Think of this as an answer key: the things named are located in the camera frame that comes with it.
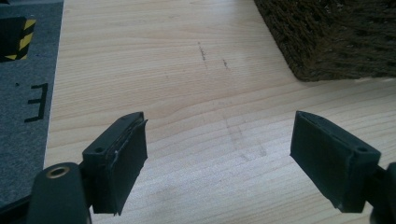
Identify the black stand with striped base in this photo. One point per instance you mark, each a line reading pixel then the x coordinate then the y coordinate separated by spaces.
pixel 12 37

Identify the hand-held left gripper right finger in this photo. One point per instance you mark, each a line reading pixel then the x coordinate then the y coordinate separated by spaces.
pixel 333 161

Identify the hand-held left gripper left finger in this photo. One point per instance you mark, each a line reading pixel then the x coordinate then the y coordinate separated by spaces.
pixel 118 161

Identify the brown woven basket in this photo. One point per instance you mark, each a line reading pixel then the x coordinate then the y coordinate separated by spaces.
pixel 336 34

